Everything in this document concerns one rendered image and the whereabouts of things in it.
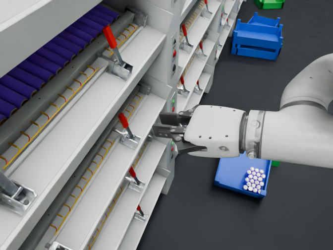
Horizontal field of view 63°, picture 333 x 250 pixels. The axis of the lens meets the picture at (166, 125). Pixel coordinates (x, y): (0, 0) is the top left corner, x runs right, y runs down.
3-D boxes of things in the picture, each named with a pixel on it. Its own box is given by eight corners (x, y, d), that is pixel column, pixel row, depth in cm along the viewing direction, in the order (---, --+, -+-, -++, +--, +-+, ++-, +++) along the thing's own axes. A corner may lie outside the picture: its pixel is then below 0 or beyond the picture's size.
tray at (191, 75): (211, 49, 138) (224, 26, 127) (172, 132, 99) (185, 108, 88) (176, 31, 138) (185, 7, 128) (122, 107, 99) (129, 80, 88)
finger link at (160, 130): (182, 150, 51) (150, 145, 54) (187, 138, 53) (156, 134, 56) (179, 138, 49) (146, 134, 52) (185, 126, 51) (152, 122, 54)
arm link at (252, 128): (258, 170, 47) (241, 167, 48) (264, 135, 53) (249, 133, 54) (259, 136, 42) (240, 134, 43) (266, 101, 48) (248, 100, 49)
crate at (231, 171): (261, 199, 111) (265, 196, 104) (213, 184, 116) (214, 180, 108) (274, 134, 122) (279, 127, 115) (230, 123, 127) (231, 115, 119)
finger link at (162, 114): (191, 128, 55) (161, 125, 58) (195, 117, 57) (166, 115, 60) (189, 116, 53) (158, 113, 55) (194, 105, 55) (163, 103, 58)
